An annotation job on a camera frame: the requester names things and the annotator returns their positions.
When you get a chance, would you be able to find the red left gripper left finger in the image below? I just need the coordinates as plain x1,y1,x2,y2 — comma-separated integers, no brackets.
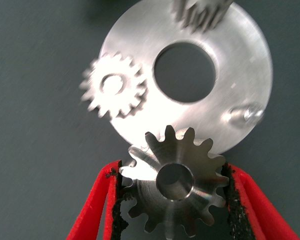
65,159,131,240

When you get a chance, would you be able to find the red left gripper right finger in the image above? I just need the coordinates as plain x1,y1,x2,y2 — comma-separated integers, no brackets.
220,163,300,240

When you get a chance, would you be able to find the large steel gear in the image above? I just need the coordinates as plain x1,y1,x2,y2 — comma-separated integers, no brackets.
119,124,231,237

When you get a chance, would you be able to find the small steel gear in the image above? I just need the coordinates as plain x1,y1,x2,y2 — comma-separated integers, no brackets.
79,51,149,121
170,0,235,34

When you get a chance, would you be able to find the dark grey table cloth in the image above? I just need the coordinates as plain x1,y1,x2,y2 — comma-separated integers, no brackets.
0,0,300,240

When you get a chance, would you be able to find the round metal plate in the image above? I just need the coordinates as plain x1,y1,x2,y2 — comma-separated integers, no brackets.
99,0,274,155

